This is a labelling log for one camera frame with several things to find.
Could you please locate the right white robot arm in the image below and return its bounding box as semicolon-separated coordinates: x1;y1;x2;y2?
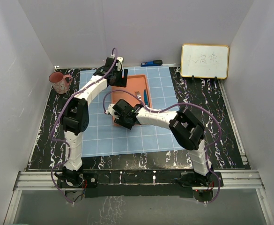
105;99;213;186

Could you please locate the aluminium frame rail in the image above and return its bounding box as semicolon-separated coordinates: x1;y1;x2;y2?
13;170;264;191

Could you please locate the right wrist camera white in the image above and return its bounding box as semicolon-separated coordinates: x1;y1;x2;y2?
105;104;115;116

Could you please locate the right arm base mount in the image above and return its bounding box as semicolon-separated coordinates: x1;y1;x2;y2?
171;172;223;188

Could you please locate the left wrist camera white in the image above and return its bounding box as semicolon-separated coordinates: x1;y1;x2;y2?
115;57;123;71

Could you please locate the silver metal fork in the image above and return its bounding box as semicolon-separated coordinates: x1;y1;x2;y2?
135;91;142;104

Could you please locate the blue checked tablecloth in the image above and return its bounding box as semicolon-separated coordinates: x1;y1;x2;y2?
82;66;181;157

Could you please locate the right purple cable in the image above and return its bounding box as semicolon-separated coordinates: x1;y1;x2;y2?
103;90;222;204

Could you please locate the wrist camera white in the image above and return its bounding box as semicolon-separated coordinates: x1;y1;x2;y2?
105;104;115;116
115;57;123;71

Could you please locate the pink floral mug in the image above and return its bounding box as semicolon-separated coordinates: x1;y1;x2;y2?
49;72;73;94

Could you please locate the orange plastic tray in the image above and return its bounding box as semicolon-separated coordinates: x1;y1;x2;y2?
111;74;154;127

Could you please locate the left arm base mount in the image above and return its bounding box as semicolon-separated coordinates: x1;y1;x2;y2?
54;167;98;188

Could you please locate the blue patterned knife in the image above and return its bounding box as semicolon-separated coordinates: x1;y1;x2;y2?
143;89;149;106

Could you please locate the small framed whiteboard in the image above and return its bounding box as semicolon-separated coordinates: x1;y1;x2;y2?
180;44;230;79

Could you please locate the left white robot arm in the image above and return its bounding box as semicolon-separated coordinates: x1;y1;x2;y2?
60;56;128;187

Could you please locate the blue marker pen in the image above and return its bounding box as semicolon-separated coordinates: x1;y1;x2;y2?
141;60;163;67

